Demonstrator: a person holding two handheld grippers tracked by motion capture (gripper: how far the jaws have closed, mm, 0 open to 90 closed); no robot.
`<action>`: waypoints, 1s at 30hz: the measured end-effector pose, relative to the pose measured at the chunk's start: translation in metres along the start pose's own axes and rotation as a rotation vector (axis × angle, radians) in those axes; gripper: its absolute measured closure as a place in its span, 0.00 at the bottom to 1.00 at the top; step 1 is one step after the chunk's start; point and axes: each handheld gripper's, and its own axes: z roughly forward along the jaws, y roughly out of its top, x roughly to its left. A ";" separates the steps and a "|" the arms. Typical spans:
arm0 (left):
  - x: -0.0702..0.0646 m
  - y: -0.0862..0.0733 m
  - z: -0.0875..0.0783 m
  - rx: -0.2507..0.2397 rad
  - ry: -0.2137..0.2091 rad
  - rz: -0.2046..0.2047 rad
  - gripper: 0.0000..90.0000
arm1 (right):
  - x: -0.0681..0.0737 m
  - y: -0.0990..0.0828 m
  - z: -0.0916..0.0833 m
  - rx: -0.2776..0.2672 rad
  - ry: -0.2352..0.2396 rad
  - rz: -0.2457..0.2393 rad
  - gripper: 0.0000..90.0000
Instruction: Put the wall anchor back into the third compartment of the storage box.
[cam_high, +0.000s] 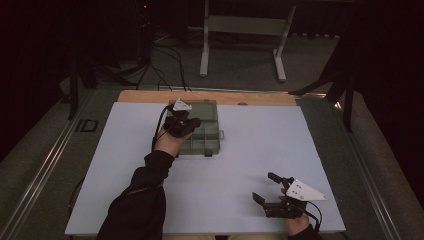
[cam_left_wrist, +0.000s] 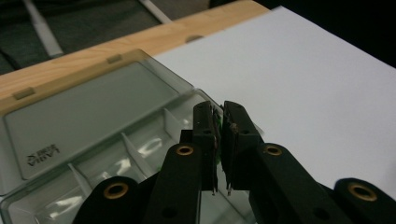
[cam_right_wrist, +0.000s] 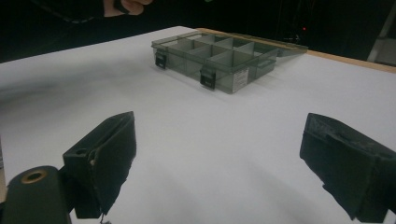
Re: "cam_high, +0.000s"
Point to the clear plastic compartment box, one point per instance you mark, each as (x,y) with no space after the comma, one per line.
(208,133)

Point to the person's right hand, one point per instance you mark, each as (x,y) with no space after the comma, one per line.
(297,225)

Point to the aluminium rail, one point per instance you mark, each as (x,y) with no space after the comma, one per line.
(43,170)
(366,173)

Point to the white table mat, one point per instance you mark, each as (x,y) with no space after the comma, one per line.
(233,173)

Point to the black tripod stand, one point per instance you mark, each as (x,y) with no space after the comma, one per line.
(346,96)

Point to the person's left hand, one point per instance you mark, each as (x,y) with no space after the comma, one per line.
(170,142)

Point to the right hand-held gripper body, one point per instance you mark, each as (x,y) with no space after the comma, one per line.
(286,206)

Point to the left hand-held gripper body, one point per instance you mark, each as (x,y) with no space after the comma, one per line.
(178,123)

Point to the white metal stand frame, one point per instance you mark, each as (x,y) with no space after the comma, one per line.
(245,25)

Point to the dark equipment with red light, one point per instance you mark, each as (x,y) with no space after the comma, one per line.
(145,30)

